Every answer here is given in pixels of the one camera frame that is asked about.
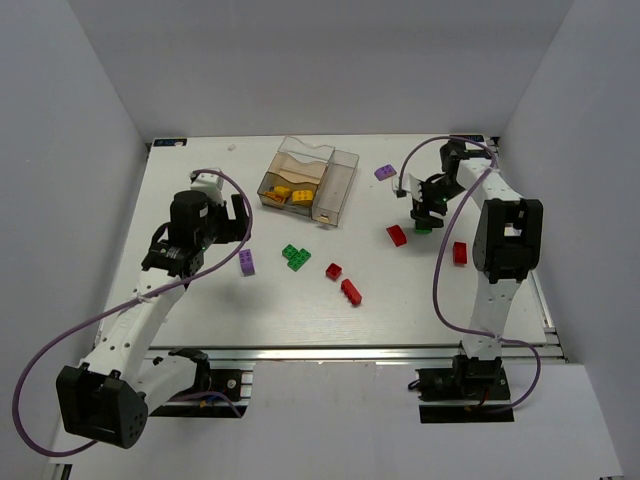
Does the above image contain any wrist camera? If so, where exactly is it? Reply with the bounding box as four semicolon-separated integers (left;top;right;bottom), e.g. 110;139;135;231
190;172;224;204
392;174;423;202

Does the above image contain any yellow rounded lego brick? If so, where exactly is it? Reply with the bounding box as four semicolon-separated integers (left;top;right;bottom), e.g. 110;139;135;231
291;190;314;207

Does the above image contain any purple 2x4 lego brick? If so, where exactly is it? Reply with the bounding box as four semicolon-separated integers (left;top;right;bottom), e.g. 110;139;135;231
238;249;255;276

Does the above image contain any purple sloped lego brick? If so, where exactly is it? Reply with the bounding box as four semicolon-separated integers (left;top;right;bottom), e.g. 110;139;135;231
374;164;397;181

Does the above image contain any green 2x4 lego brick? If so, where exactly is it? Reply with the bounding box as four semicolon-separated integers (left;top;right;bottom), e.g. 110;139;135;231
287;248;311;272

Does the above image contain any yellow upside-down lego brick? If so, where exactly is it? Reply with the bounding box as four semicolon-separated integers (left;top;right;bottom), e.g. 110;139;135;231
264;192;286;204

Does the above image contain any clear long drawer box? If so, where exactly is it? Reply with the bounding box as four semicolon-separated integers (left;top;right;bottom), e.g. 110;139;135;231
311;150;359;227

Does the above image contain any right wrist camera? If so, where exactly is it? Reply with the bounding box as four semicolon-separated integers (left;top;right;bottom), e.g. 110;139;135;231
392;174;423;202

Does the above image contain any red lego brick far right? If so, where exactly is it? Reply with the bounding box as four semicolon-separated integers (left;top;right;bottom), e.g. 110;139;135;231
452;241;468;266

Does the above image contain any yellow 2x4 lego brick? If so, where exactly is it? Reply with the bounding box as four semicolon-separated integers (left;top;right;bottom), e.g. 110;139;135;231
273;186;292;199

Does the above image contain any green 2x2 lego brick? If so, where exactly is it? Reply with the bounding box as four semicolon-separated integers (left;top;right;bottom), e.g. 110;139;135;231
282;244;299;260

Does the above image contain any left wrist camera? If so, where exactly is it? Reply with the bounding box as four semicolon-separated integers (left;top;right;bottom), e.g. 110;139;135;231
190;172;224;204

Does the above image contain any dark label sticker left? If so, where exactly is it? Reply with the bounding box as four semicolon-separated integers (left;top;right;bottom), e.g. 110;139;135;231
152;138;187;148

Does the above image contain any clear stepped organizer tray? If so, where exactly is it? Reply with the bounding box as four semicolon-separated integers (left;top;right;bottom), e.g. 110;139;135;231
257;136;335;217

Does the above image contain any red curved lego brick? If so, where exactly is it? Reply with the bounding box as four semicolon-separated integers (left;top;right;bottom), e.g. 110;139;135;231
386;225;407;247

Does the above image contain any aluminium rail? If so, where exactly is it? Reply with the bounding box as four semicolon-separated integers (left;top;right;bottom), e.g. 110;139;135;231
487;135;566;359
143;344;565;361

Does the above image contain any dark label sticker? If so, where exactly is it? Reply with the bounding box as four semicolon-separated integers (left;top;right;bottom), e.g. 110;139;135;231
461;134;485;143
152;138;187;148

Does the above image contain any aluminium right side rail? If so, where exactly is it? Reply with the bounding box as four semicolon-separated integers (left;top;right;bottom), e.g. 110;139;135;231
487;135;566;359

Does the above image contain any red 2x2 lego brick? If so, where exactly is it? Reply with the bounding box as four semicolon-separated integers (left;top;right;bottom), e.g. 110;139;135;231
325;263;342;281

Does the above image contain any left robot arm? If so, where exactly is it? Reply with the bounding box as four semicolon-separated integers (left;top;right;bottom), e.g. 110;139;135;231
56;169;252;449

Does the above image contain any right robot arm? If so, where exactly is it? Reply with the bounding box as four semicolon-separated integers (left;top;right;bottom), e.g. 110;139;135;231
409;135;543;361

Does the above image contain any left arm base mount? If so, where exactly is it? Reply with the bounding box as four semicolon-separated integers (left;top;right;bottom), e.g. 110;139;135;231
149;348;253;419

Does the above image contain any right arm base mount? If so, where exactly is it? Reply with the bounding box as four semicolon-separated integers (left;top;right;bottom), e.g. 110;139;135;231
407;354;514;424

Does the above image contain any red 2x4 lego on side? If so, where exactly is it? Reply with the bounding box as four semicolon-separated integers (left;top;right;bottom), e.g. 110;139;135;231
341;279;362;306

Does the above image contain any aluminium front rail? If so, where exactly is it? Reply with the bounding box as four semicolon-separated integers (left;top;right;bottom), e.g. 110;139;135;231
143;344;565;361

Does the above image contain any dark label sticker right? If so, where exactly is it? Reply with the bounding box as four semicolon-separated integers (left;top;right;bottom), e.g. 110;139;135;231
461;134;485;143

